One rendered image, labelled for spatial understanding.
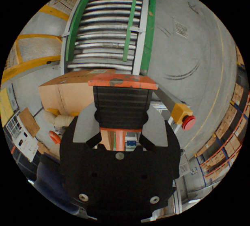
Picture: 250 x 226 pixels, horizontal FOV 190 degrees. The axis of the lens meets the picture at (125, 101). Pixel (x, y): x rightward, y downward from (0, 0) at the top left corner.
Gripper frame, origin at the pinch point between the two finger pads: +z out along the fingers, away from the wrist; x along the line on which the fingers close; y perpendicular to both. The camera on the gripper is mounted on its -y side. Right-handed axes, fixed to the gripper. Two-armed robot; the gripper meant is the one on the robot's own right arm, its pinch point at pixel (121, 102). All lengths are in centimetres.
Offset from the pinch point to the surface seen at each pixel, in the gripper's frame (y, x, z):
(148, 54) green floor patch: -20, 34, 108
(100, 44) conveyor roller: -20, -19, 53
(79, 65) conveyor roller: -4, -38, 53
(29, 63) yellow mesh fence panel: -16, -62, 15
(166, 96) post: 8.8, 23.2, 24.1
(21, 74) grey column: -14, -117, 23
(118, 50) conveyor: -15, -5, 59
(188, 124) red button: 10.0, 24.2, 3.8
